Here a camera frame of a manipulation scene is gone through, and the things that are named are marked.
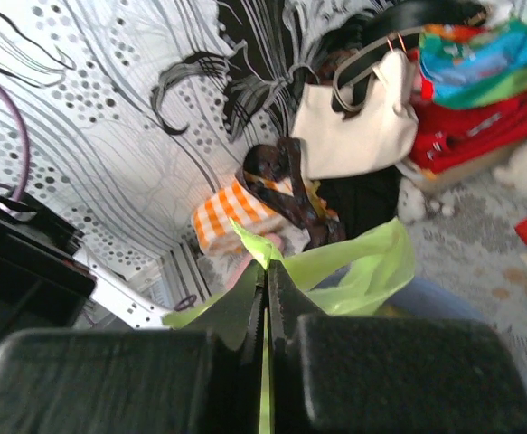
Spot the colourful printed bag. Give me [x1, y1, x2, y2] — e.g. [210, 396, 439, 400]
[419, 19, 527, 109]

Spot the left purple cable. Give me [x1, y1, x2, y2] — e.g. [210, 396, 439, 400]
[0, 62, 31, 204]

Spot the cream canvas tote bag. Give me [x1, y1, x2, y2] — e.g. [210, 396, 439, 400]
[291, 50, 418, 180]

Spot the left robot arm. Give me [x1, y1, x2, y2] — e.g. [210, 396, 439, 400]
[0, 195, 168, 342]

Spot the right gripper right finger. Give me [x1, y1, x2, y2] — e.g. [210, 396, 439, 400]
[267, 261, 527, 433]

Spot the red cloth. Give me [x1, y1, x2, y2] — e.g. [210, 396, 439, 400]
[409, 92, 527, 174]

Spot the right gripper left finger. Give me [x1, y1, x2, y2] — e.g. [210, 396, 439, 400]
[0, 262, 264, 433]

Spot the blue trash bin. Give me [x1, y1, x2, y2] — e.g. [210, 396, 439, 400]
[306, 275, 485, 322]

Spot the pink plush roll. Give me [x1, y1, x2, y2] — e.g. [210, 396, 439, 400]
[225, 232, 283, 290]

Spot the green trash bag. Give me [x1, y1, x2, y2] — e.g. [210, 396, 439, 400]
[163, 220, 415, 433]

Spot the brown patterned handbag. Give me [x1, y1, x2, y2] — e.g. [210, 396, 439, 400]
[236, 137, 346, 250]

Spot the orange checkered cloth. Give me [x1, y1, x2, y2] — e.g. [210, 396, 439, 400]
[192, 180, 288, 256]

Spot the black round hat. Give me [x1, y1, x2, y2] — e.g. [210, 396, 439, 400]
[361, 0, 490, 44]

